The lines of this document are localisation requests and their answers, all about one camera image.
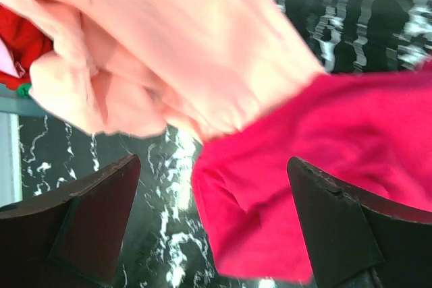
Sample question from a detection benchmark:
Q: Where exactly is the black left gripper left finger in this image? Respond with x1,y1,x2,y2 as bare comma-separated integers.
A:
1,154,141,287

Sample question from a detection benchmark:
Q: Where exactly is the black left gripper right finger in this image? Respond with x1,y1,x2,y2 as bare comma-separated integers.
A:
287,157,431,288

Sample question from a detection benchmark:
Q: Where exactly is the magenta red t shirt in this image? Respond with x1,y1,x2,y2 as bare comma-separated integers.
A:
192,63,431,283

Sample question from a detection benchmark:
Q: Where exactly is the teal laundry basket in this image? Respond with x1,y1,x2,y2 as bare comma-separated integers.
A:
0,85,47,117

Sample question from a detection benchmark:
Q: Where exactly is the green garment in basket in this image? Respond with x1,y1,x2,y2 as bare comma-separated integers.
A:
16,83,32,98

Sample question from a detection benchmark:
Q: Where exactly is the light pink garment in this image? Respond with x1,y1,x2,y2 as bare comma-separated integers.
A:
0,40,20,78

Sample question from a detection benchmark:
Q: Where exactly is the peach orange t shirt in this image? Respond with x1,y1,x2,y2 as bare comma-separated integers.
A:
1,0,325,140

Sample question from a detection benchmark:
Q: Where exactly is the red garment in basket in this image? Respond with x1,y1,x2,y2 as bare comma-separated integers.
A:
1,7,53,90

